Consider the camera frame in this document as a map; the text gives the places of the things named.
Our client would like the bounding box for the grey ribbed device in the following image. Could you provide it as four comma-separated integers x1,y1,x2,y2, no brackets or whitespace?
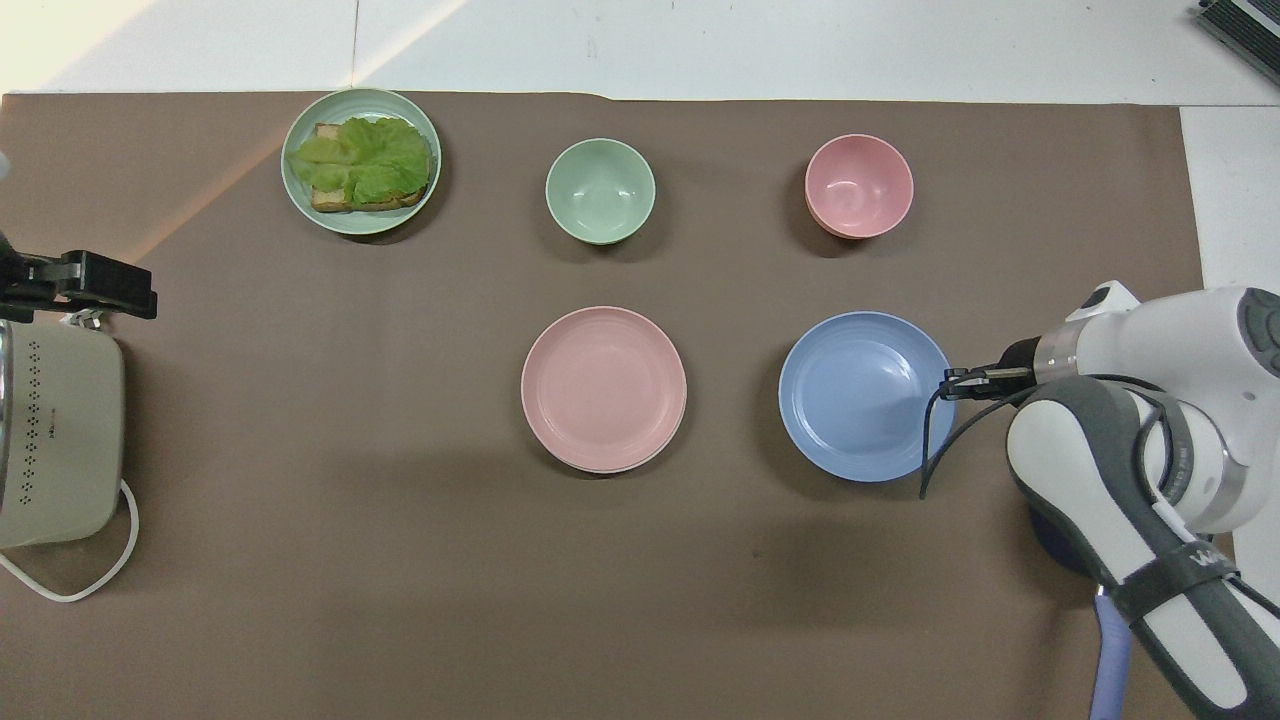
1193,0,1280,73

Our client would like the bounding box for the green plate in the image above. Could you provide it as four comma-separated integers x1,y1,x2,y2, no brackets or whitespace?
280,87,443,237

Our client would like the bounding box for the pink bowl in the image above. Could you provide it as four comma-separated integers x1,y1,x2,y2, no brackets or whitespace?
804,133,915,241

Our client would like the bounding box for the lavender cable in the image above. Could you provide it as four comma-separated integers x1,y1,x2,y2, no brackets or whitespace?
1090,590,1137,720

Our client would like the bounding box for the white power cable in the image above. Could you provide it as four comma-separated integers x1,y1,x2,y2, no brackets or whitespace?
0,478,140,604

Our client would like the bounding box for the toast slice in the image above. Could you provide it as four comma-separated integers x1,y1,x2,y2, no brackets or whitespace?
310,122,433,214

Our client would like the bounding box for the dark blue round dish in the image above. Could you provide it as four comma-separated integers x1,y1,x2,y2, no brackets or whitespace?
1028,500,1101,579

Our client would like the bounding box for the pink plate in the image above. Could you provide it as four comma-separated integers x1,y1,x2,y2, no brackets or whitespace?
520,305,689,475

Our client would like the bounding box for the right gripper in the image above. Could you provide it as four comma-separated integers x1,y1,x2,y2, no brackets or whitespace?
988,338,1042,387

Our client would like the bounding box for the green lettuce leaf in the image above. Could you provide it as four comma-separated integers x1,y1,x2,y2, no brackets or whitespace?
287,116,435,206

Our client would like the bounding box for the black cable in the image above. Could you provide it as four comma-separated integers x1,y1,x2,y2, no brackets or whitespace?
918,372,1041,501

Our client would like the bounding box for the green bowl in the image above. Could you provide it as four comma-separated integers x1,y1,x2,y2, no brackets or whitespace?
545,137,658,246

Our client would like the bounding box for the blue plate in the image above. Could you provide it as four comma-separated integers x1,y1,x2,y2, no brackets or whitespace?
778,311,956,484

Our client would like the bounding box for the beige toaster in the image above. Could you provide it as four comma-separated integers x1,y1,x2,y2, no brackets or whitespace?
0,318,127,549

